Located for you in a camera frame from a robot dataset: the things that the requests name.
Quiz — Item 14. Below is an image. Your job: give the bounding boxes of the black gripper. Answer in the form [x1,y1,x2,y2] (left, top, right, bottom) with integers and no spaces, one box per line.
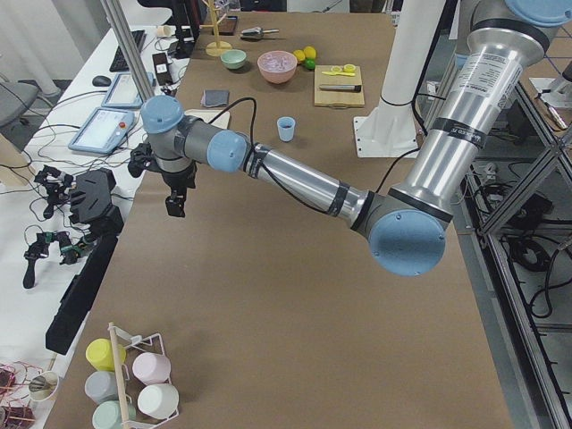
[162,164,197,218]

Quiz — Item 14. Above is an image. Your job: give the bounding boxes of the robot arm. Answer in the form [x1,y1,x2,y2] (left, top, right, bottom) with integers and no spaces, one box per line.
[128,1,571,276]

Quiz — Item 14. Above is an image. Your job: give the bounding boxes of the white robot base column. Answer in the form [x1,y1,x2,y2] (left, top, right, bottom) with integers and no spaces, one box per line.
[354,0,446,158]

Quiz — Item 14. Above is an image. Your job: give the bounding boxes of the light blue plastic cup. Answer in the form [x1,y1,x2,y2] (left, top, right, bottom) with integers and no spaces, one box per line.
[276,116,296,142]

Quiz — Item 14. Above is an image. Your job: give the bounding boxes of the wooden cup tree stand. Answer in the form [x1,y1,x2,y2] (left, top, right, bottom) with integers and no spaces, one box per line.
[199,0,232,57]

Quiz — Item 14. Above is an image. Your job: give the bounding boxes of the pink cup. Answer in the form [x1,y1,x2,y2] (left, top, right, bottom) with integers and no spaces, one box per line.
[132,352,172,385]

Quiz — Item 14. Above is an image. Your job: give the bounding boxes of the yellow cup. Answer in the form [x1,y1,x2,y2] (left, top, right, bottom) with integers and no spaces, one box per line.
[85,338,114,372]

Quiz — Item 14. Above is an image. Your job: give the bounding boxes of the clear ice cubes pile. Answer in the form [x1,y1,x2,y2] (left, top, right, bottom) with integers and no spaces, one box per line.
[259,51,297,73]

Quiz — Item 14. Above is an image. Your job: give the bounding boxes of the steel ice scoop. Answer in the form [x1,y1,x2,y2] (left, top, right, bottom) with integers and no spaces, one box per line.
[240,26,280,40]

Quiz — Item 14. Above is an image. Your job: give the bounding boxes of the grey cup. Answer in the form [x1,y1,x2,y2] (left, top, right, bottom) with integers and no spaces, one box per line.
[84,371,118,404]

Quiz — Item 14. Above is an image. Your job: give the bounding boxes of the white cup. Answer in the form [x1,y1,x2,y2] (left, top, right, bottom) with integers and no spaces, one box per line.
[138,383,180,419]

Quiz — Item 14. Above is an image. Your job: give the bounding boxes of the mint green cup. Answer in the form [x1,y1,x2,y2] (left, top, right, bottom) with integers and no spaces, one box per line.
[91,400,122,429]

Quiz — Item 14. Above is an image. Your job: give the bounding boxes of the paper cup with whisk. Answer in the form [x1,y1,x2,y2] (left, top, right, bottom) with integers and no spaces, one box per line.
[28,371,61,403]

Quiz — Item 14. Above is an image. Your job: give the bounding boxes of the cream rabbit tray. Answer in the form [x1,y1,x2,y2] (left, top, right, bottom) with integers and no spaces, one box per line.
[185,109,231,129]

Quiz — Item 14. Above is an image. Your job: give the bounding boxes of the blue teach pendant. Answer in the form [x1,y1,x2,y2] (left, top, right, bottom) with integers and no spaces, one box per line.
[68,107,135,155]
[101,71,143,110]

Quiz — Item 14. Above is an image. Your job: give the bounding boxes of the grey folded cloth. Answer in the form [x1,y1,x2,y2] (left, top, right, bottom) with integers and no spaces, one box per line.
[201,89,230,108]

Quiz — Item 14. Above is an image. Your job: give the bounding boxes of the black computer mouse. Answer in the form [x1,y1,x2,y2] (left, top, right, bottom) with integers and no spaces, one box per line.
[91,75,112,88]

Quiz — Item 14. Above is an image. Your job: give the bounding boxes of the black keyboard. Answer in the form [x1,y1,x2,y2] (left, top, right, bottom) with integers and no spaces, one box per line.
[108,29,147,73]

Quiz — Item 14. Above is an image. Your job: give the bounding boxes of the mint green bowl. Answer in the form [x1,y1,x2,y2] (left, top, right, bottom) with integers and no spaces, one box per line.
[220,49,248,71]

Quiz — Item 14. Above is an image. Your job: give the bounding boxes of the pink bowl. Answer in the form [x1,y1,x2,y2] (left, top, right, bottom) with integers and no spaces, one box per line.
[257,53,298,84]

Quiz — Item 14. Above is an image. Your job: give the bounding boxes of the yellow lemon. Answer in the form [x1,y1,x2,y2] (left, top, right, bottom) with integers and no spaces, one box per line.
[293,50,307,64]
[303,46,317,60]

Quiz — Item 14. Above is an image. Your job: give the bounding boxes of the wooden cutting board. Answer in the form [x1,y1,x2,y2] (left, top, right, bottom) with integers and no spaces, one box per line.
[314,64,365,107]

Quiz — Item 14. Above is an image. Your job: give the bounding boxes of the yellow plastic knife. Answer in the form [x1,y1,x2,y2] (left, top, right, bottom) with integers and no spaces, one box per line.
[321,67,356,77]

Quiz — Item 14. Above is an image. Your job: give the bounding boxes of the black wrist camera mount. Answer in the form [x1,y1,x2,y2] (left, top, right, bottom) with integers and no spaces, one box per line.
[128,143,160,178]

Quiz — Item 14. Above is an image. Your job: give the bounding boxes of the black handled knife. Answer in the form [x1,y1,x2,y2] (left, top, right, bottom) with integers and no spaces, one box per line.
[318,84,362,93]

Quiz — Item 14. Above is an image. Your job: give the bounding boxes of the white wire cup rack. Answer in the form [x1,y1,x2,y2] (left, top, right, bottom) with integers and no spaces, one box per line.
[108,323,180,428]

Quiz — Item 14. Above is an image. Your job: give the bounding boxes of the aluminium frame post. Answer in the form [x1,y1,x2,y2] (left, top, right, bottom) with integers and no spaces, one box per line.
[100,0,154,102]

